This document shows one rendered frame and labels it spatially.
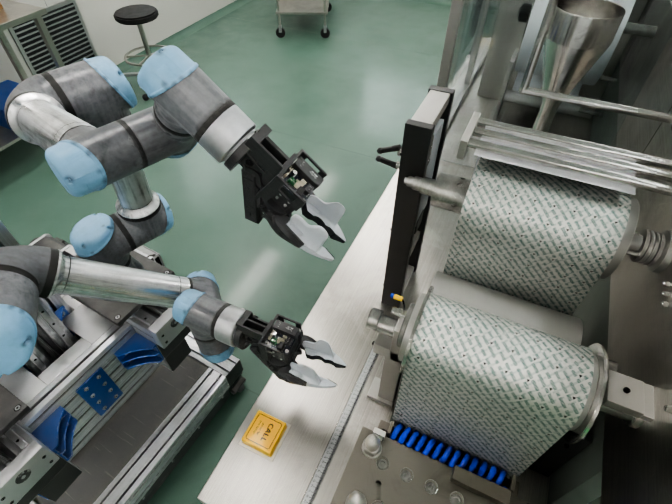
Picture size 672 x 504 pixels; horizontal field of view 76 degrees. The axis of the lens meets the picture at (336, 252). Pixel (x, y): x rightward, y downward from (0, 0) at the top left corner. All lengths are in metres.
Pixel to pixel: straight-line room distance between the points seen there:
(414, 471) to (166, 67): 0.74
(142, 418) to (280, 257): 1.11
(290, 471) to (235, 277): 1.60
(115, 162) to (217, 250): 1.96
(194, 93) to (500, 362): 0.55
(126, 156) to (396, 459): 0.67
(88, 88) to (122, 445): 1.29
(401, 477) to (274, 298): 1.59
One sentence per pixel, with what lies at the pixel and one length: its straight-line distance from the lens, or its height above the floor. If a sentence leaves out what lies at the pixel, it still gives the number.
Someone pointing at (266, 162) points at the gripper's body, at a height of 1.50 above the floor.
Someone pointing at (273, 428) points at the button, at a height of 0.92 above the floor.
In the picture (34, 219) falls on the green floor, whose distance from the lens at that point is 3.29.
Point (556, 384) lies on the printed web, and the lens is 0.67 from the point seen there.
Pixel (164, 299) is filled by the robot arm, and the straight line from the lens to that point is 1.01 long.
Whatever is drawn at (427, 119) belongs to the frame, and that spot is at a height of 1.44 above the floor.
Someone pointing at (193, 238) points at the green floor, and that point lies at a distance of 2.71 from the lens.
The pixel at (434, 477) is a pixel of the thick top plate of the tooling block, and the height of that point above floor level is 1.03.
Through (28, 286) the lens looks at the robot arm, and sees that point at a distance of 0.89.
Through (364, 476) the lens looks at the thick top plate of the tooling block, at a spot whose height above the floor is 1.03.
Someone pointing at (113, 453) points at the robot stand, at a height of 0.21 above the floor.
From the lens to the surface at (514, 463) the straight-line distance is 0.86.
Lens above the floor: 1.84
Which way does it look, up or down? 48 degrees down
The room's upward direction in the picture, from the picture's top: straight up
